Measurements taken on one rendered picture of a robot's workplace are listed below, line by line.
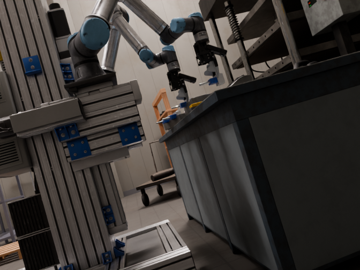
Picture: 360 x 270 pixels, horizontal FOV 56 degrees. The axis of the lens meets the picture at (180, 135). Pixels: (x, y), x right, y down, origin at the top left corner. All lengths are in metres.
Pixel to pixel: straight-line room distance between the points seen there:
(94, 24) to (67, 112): 0.38
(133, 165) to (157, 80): 2.19
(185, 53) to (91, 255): 7.47
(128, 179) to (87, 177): 6.53
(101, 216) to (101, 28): 0.87
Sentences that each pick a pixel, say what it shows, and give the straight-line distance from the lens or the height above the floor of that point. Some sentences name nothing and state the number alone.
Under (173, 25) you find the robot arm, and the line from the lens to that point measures 1.79.
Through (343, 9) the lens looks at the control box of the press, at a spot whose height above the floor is 1.10.
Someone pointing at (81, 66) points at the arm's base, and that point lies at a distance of 1.58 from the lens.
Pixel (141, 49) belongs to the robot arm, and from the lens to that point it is 2.00.
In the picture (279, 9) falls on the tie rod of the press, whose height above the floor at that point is 1.31.
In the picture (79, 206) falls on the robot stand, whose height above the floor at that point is 0.52.
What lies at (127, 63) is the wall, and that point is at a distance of 8.59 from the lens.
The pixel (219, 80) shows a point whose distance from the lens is 1.79.
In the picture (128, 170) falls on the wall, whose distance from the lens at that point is 8.20.
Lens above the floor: 0.62
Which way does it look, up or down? 3 degrees up
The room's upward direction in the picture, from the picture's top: 17 degrees counter-clockwise
